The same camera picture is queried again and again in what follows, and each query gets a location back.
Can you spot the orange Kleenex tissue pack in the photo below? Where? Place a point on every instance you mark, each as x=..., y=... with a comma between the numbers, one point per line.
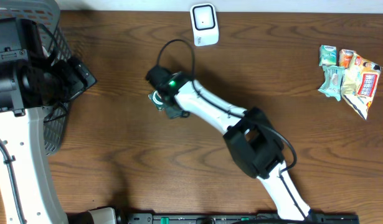
x=345, y=57

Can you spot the grey plastic mesh basket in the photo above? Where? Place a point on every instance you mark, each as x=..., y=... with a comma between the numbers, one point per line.
x=46, y=12

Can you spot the teal wet wipes pack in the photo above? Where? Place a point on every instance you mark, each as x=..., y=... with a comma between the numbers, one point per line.
x=333, y=77

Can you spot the green Kleenex tissue pack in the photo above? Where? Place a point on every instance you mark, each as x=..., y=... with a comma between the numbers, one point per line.
x=327, y=55

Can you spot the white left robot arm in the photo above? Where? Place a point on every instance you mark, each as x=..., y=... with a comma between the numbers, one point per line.
x=30, y=82

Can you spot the dark green snack pack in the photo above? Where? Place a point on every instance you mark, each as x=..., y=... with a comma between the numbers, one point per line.
x=156, y=100

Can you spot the white barcode scanner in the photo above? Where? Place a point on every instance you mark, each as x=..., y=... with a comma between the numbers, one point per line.
x=204, y=24

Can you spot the yellow snack bag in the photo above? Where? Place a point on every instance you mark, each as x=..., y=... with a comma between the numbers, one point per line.
x=360, y=84

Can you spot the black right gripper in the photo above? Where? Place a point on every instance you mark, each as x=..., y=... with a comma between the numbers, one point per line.
x=171, y=114

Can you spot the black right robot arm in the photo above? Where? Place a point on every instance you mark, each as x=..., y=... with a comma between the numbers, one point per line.
x=255, y=147

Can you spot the black mounting rail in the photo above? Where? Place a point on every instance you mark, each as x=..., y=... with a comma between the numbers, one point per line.
x=117, y=216

